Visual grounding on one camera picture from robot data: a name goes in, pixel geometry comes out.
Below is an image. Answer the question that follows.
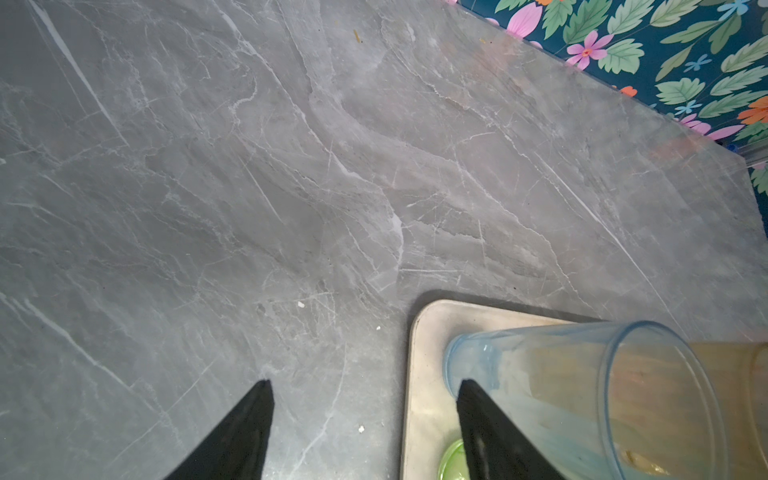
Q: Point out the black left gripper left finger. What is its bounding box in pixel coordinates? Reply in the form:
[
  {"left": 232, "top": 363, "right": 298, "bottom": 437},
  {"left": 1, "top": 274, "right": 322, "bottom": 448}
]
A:
[{"left": 166, "top": 379, "right": 275, "bottom": 480}]

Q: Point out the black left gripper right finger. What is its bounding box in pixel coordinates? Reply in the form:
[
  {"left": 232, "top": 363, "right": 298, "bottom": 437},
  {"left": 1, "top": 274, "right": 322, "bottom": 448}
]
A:
[{"left": 456, "top": 379, "right": 564, "bottom": 480}]

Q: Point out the green tall plastic tumbler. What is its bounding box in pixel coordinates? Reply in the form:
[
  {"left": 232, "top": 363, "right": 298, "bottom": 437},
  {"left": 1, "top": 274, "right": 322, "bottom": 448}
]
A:
[{"left": 437, "top": 440, "right": 470, "bottom": 480}]

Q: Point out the blue tall plastic tumbler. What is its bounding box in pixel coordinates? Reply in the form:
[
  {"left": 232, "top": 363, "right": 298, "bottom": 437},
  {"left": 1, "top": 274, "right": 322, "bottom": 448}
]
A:
[{"left": 443, "top": 321, "right": 731, "bottom": 479}]

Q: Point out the yellow tall plastic tumbler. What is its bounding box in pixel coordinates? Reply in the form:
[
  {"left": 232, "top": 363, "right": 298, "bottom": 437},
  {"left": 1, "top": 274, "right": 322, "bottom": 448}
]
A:
[{"left": 691, "top": 342, "right": 767, "bottom": 479}]

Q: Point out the beige plastic tray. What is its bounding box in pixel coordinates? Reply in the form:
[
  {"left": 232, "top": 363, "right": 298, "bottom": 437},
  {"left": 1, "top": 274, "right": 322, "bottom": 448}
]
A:
[{"left": 399, "top": 299, "right": 561, "bottom": 479}]

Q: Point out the aluminium frame corner post right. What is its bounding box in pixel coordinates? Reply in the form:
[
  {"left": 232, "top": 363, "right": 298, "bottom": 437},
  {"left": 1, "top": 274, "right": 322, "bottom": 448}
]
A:
[{"left": 739, "top": 139, "right": 768, "bottom": 168}]

